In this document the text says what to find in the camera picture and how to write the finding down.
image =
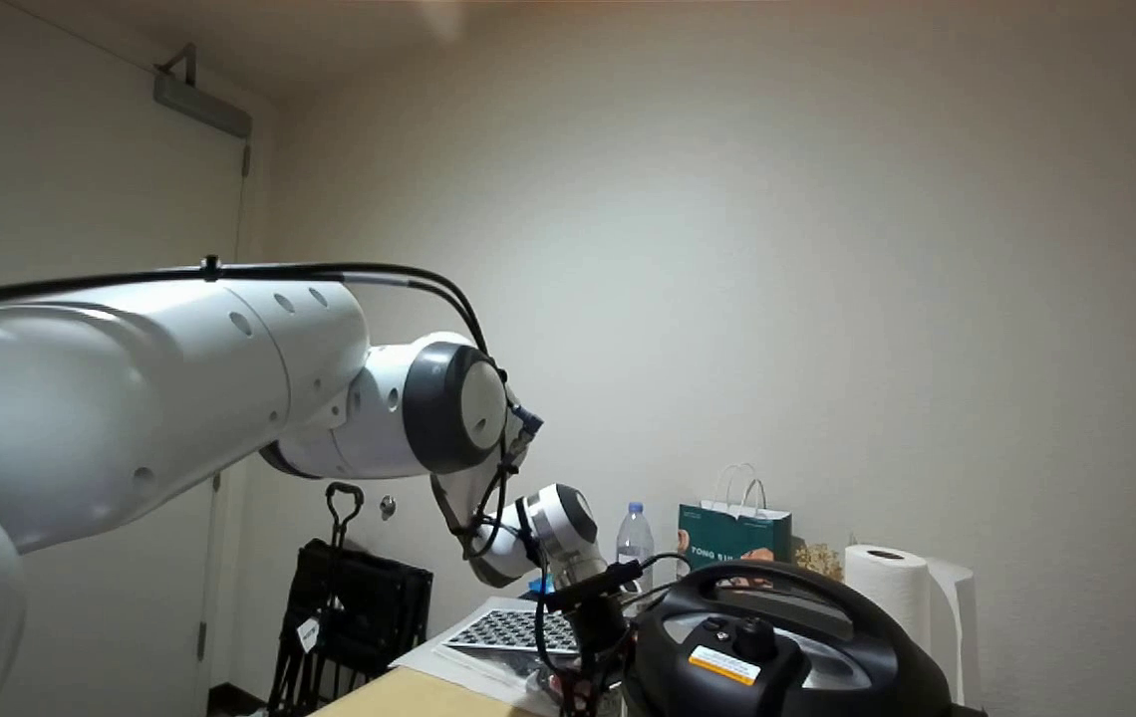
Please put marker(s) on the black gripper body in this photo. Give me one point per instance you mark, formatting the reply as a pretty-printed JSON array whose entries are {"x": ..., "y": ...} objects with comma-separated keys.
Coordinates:
[{"x": 603, "y": 629}]

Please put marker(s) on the brown snack bag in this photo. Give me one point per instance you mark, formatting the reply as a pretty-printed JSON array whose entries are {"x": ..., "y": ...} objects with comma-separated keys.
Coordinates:
[{"x": 815, "y": 553}]

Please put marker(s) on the clear plastic water bottle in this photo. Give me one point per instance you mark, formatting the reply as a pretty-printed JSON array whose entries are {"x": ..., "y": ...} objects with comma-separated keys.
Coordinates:
[{"x": 635, "y": 529}]

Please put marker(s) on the green paper bag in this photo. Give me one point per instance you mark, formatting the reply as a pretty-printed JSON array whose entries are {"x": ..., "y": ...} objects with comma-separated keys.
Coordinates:
[{"x": 730, "y": 537}]

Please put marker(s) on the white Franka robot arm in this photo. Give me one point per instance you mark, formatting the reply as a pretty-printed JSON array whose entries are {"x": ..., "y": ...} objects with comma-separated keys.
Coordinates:
[{"x": 127, "y": 401}]

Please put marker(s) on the grey door closer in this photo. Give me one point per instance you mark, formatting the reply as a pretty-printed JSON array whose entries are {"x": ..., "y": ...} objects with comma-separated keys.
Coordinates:
[{"x": 202, "y": 104}]

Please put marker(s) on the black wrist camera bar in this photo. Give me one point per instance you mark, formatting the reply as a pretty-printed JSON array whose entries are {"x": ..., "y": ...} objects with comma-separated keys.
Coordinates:
[{"x": 591, "y": 581}]

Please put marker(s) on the white paper towel roll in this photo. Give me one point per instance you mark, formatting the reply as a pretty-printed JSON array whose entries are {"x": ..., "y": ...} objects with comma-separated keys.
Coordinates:
[{"x": 887, "y": 581}]

